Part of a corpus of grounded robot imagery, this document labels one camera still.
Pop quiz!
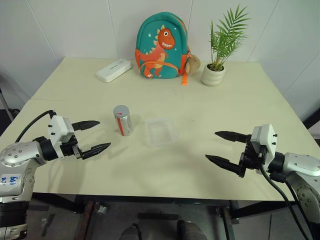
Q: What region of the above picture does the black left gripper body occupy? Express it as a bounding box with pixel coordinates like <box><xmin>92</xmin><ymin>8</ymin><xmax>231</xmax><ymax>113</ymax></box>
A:
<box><xmin>59</xmin><ymin>134</ymin><xmax>84</xmax><ymax>160</ymax></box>

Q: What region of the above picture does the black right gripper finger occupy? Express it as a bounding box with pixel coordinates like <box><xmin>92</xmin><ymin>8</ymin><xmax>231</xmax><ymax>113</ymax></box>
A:
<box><xmin>214</xmin><ymin>130</ymin><xmax>252</xmax><ymax>144</ymax></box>
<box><xmin>205</xmin><ymin>154</ymin><xmax>245</xmax><ymax>178</ymax></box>

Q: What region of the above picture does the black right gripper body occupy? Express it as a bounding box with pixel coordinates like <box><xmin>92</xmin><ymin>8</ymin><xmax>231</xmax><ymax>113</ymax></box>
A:
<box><xmin>238</xmin><ymin>134</ymin><xmax>267</xmax><ymax>179</ymax></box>

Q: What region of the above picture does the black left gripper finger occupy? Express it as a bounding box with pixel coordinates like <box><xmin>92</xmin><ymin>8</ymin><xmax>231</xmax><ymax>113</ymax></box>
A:
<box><xmin>72</xmin><ymin>120</ymin><xmax>101</xmax><ymax>132</ymax></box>
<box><xmin>79</xmin><ymin>142</ymin><xmax>112</xmax><ymax>161</ymax></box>

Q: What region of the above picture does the silver red soda can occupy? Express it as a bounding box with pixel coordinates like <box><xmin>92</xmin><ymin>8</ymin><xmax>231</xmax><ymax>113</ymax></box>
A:
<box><xmin>114</xmin><ymin>114</ymin><xmax>134</xmax><ymax>137</ymax></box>

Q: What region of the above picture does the clear plastic container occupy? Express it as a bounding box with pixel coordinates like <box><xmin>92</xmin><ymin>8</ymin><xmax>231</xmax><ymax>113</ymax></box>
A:
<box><xmin>144</xmin><ymin>115</ymin><xmax>179</xmax><ymax>148</ymax></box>

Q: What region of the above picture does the white rectangular case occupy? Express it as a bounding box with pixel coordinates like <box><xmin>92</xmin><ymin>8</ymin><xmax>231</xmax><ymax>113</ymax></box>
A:
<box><xmin>95</xmin><ymin>57</ymin><xmax>134</xmax><ymax>84</ymax></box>

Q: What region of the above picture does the white ribbed plant pot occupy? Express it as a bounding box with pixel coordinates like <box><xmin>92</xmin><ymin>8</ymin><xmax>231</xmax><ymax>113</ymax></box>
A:
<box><xmin>201</xmin><ymin>63</ymin><xmax>227</xmax><ymax>87</ymax></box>

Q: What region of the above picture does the black stand with metal leg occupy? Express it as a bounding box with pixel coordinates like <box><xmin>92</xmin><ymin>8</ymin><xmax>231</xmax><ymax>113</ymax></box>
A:
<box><xmin>0</xmin><ymin>86</ymin><xmax>22</xmax><ymax>137</ymax></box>

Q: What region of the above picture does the rusty metal bar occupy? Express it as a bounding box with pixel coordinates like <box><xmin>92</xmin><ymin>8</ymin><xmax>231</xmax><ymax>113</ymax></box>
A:
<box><xmin>80</xmin><ymin>199</ymin><xmax>95</xmax><ymax>240</ymax></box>

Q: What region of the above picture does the dark rounded shape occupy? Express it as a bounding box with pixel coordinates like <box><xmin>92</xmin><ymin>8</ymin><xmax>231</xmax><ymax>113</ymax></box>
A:
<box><xmin>119</xmin><ymin>223</ymin><xmax>141</xmax><ymax>240</ymax></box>
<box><xmin>176</xmin><ymin>219</ymin><xmax>204</xmax><ymax>240</ymax></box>

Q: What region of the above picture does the beige plush pendant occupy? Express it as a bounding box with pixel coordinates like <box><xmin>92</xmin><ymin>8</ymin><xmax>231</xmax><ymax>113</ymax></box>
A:
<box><xmin>184</xmin><ymin>53</ymin><xmax>202</xmax><ymax>76</ymax></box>

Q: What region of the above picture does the green palm plant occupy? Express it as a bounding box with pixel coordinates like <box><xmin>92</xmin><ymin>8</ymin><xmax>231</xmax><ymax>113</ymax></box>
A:
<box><xmin>209</xmin><ymin>3</ymin><xmax>252</xmax><ymax>71</ymax></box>

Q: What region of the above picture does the teal dinosaur backpack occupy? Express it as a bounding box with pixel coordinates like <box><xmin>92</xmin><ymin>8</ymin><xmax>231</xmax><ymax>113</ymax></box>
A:
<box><xmin>134</xmin><ymin>12</ymin><xmax>191</xmax><ymax>80</ymax></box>

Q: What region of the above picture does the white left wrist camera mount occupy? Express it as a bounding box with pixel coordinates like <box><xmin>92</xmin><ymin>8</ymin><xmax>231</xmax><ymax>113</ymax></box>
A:
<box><xmin>47</xmin><ymin>115</ymin><xmax>76</xmax><ymax>146</ymax></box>

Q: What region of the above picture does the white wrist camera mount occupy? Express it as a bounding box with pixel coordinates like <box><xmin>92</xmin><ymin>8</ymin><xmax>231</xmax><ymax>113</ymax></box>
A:
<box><xmin>47</xmin><ymin>115</ymin><xmax>76</xmax><ymax>146</ymax></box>
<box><xmin>250</xmin><ymin>123</ymin><xmax>278</xmax><ymax>164</ymax></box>

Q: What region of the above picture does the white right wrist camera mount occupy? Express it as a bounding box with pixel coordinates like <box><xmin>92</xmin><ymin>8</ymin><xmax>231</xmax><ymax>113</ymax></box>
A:
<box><xmin>250</xmin><ymin>123</ymin><xmax>278</xmax><ymax>164</ymax></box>

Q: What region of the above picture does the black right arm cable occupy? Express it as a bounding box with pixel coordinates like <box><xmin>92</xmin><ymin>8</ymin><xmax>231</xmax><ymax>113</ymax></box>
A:
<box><xmin>259</xmin><ymin>159</ymin><xmax>316</xmax><ymax>240</ymax></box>

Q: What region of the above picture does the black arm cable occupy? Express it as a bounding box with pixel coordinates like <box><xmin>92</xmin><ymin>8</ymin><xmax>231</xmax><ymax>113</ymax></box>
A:
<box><xmin>259</xmin><ymin>159</ymin><xmax>316</xmax><ymax>240</ymax></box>
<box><xmin>14</xmin><ymin>109</ymin><xmax>57</xmax><ymax>144</ymax></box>

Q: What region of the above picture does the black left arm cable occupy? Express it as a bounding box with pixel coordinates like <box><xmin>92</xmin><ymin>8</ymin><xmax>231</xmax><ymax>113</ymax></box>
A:
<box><xmin>14</xmin><ymin>109</ymin><xmax>57</xmax><ymax>144</ymax></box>

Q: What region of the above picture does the black object at wall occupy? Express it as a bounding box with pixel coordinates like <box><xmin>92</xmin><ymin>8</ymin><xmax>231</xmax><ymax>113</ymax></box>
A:
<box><xmin>301</xmin><ymin>99</ymin><xmax>320</xmax><ymax>140</ymax></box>

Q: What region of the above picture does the black table frame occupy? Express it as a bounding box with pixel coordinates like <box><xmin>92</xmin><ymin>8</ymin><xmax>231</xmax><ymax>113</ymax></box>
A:
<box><xmin>31</xmin><ymin>191</ymin><xmax>297</xmax><ymax>222</ymax></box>

